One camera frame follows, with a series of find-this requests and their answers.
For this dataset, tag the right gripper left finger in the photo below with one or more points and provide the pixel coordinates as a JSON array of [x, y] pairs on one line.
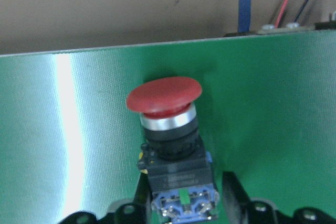
[[142, 200]]

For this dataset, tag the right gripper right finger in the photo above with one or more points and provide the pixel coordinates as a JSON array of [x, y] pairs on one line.
[[235, 199]]

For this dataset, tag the red mushroom push button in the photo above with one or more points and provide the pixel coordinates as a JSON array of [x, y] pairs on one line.
[[173, 156]]

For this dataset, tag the green conveyor belt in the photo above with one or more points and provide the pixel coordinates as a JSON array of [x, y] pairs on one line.
[[267, 112]]

